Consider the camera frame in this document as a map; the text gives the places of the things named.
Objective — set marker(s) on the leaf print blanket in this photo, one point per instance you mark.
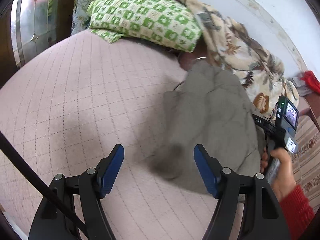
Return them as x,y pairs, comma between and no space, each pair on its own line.
230,47

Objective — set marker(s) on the grey quilted hooded jacket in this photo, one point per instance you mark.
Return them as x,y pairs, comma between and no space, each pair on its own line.
210,108

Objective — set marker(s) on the stained glass wooden door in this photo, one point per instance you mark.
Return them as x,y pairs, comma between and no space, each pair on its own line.
29,27

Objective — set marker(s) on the pink brown headboard cushion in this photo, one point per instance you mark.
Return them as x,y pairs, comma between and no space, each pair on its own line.
309,106

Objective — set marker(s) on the grey cloth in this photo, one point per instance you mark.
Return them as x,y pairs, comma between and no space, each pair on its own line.
301,86

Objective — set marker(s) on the striped floral back cushion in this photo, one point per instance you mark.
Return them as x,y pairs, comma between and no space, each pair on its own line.
306,160

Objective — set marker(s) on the green checked pillow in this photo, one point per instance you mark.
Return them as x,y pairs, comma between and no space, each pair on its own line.
164,22

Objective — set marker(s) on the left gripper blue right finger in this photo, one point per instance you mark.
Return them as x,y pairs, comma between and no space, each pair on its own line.
223,185

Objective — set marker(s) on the person's right hand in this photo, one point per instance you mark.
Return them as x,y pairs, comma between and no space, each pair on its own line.
284,183

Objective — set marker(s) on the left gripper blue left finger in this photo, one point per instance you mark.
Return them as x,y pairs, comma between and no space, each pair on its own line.
92,186

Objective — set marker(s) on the pink quilted mattress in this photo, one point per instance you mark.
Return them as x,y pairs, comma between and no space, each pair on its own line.
68,107

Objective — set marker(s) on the red cloth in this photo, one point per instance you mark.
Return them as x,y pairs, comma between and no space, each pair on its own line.
311,81

